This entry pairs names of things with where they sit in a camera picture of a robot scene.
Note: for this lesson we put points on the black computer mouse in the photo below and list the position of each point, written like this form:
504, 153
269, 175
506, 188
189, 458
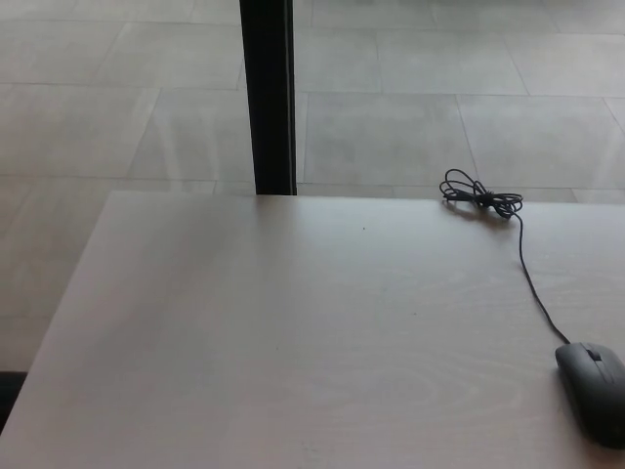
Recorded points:
595, 391

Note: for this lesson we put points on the black vertical frame post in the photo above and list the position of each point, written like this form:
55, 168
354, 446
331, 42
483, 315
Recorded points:
271, 98

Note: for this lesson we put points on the black floor base strip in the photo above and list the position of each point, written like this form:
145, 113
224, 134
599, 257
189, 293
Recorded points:
9, 393

